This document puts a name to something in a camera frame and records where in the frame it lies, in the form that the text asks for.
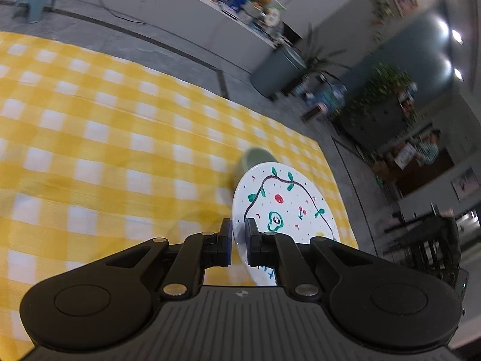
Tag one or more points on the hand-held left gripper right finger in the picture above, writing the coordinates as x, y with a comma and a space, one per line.
250, 244

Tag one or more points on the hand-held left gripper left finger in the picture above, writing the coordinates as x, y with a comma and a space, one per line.
226, 242

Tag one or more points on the white painted plate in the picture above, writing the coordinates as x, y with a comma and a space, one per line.
285, 203

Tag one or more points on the green ceramic bowl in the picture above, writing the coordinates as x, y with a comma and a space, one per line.
250, 160

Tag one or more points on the pink space heater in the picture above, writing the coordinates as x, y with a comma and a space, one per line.
313, 112

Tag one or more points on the yellow checked tablecloth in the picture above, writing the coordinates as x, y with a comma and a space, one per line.
94, 139

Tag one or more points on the blue water jug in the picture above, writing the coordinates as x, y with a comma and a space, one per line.
332, 97

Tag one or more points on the dark grey cabinet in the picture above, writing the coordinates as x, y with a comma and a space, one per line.
375, 128

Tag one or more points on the grey trash can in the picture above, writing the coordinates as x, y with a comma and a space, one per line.
276, 73

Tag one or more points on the dark chair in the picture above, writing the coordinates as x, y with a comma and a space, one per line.
432, 240

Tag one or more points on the potted long-leaf plant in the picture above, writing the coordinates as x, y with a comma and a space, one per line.
319, 52

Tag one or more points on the green ivy plant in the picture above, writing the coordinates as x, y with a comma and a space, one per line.
383, 86

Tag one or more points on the round patterned hand fan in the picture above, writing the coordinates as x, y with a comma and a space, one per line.
273, 18

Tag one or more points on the white marble television console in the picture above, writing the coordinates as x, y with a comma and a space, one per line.
225, 11

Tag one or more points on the hanging green vine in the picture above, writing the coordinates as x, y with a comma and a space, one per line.
381, 11

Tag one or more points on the light blue plastic stool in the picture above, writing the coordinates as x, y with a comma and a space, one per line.
35, 0

